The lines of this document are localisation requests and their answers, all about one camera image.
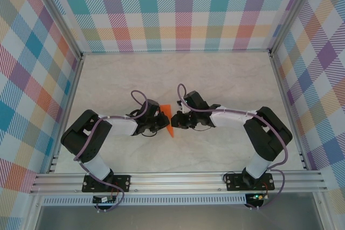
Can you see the aluminium frame bar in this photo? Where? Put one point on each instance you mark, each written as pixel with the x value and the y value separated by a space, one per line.
pixel 175 52

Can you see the aluminium mounting rail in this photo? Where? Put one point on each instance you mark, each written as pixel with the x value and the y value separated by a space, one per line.
pixel 175 182

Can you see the grey metal panel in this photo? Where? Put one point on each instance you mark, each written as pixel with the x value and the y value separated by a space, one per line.
pixel 175 217

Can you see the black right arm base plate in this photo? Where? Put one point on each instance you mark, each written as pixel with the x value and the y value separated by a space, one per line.
pixel 231 182

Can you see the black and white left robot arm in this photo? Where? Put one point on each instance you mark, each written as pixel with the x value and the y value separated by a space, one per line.
pixel 83 143

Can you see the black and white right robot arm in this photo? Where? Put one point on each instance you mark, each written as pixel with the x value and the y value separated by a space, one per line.
pixel 269 135

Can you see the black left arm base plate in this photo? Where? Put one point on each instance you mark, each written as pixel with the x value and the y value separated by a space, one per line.
pixel 124 182

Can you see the orange paper sheet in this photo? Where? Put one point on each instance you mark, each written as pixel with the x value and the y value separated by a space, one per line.
pixel 167 111

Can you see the circuit board with green light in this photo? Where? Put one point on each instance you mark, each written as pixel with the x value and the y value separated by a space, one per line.
pixel 257 197

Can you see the circuit board with white connector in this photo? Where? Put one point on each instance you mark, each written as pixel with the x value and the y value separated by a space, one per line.
pixel 103 199

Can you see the aluminium side rail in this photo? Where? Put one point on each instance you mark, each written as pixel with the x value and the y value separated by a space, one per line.
pixel 66 114
pixel 288 111

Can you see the aluminium frame post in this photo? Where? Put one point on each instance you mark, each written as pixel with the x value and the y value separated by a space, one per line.
pixel 58 14
pixel 292 12

